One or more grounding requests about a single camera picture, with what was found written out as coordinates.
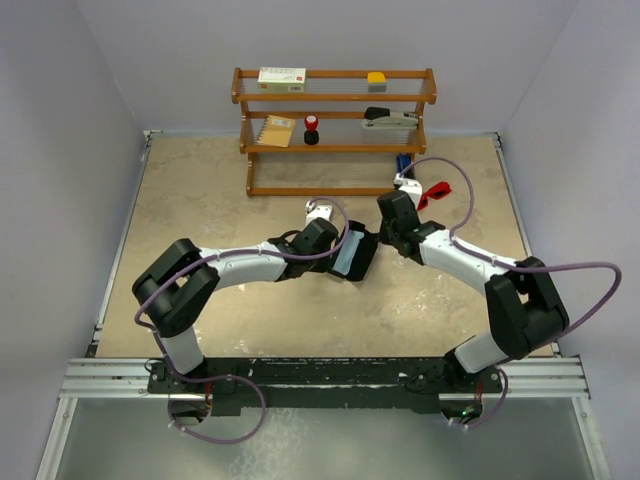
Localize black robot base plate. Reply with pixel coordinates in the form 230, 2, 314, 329
147, 357, 503, 420

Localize light blue cleaning cloth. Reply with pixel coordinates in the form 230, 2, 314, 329
331, 231, 364, 277

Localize red sunglasses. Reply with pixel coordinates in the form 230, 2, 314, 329
417, 181, 451, 211

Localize black and white stapler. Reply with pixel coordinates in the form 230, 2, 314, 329
361, 106, 419, 131

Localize yellow and grey eraser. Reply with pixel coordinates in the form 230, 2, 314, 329
367, 71, 387, 93

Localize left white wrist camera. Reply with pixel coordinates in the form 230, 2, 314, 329
305, 200, 334, 225

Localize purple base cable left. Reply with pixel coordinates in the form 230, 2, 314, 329
167, 374, 267, 444

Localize aluminium rail frame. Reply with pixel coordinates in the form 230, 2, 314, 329
38, 135, 610, 479

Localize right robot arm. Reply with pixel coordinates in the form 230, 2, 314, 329
377, 190, 569, 391

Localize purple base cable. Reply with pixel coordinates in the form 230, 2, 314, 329
448, 368, 510, 431
167, 374, 267, 444

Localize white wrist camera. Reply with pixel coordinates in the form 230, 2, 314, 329
393, 173, 423, 210
305, 200, 334, 225

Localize red and black stamp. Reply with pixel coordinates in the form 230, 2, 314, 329
303, 115, 319, 146

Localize blue and black stapler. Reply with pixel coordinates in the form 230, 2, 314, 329
395, 153, 415, 178

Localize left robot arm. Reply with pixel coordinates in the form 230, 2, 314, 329
132, 218, 338, 392

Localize black glasses case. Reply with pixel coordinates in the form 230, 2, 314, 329
327, 220, 378, 282

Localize brown spiral notebook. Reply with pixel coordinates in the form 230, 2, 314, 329
257, 115, 296, 148

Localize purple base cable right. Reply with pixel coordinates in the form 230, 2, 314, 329
448, 368, 510, 431

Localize white and red box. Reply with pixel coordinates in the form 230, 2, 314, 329
257, 67, 306, 94

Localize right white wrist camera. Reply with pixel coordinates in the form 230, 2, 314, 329
393, 173, 423, 210

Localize wooden three-tier shelf rack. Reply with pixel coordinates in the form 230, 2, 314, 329
231, 68, 437, 197

